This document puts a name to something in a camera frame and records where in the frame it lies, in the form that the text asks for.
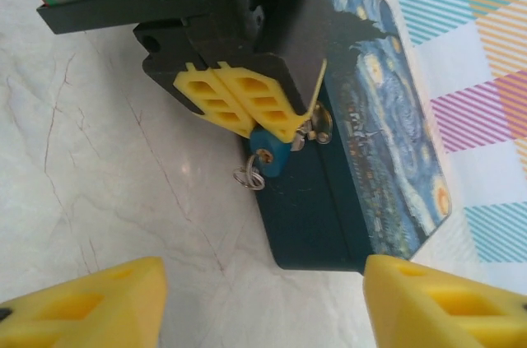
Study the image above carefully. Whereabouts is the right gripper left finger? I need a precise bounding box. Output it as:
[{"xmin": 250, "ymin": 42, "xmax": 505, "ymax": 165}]
[{"xmin": 0, "ymin": 256, "xmax": 167, "ymax": 348}]

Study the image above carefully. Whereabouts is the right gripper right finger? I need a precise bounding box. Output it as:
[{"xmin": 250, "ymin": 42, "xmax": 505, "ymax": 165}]
[{"xmin": 363, "ymin": 253, "xmax": 527, "ymax": 348}]

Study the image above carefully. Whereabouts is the small blue padlock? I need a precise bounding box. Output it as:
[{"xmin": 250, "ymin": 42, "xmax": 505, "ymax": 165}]
[{"xmin": 246, "ymin": 124, "xmax": 319, "ymax": 180}]

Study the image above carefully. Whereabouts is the key with silver ring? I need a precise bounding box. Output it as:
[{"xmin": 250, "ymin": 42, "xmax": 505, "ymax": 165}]
[{"xmin": 231, "ymin": 147, "xmax": 273, "ymax": 192}]

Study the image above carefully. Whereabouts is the brass box hasp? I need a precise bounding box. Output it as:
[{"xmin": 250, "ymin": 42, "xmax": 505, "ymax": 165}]
[{"xmin": 307, "ymin": 100, "xmax": 335, "ymax": 146}]

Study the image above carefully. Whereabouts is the blue starry night tin box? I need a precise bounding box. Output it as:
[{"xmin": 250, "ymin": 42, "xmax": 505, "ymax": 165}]
[{"xmin": 253, "ymin": 0, "xmax": 455, "ymax": 273}]

